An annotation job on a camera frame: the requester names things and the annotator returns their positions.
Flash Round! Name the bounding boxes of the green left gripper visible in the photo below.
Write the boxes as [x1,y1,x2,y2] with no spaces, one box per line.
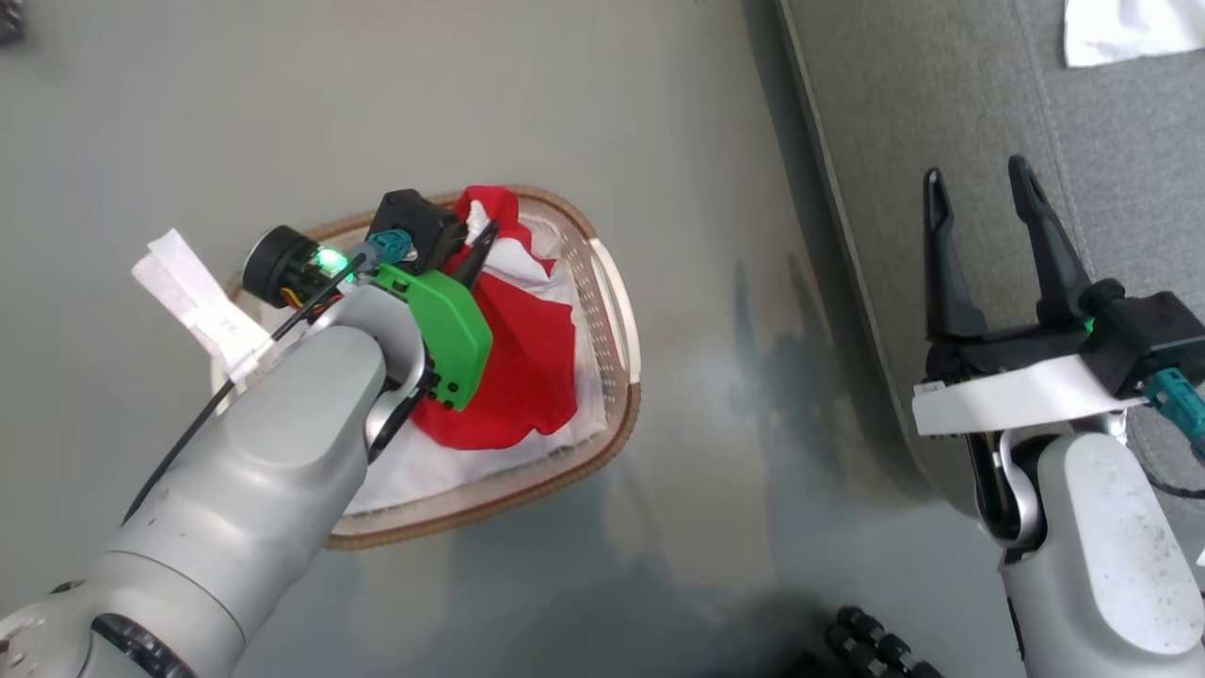
[242,219,501,413]

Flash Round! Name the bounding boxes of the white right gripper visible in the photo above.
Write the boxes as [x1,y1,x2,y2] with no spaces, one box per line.
[910,154,1149,437]

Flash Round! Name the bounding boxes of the red garment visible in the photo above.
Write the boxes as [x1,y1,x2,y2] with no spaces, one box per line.
[410,185,578,452]

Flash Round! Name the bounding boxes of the white cloth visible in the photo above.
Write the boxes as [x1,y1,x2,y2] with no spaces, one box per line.
[1063,0,1205,70]

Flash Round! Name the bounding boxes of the grey fabric sofa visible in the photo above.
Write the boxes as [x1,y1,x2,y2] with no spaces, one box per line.
[776,0,1205,530]

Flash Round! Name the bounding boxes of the white garment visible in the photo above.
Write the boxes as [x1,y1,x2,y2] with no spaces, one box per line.
[343,209,609,518]

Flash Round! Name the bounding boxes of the white wicker-rimmed laundry basket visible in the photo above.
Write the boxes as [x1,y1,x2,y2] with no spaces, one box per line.
[211,184,644,553]

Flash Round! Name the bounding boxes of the teal left cable plug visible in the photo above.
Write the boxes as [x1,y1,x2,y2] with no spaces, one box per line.
[350,228,416,274]

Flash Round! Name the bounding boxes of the teal cable plug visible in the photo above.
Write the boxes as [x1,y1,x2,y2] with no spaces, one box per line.
[350,228,416,274]
[1143,368,1205,464]

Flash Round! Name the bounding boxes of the teal right cable plug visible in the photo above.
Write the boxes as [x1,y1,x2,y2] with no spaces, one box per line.
[1143,368,1205,464]

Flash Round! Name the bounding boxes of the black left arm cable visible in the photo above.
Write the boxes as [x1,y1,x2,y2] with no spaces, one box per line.
[120,249,378,525]

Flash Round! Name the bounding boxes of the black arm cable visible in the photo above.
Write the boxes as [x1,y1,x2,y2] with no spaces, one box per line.
[1141,466,1205,502]
[120,249,378,525]

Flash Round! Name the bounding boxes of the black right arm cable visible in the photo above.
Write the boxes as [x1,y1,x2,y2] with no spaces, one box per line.
[1141,466,1205,502]

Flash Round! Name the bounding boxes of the white paper cable tag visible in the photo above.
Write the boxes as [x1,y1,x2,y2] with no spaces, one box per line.
[131,228,276,384]

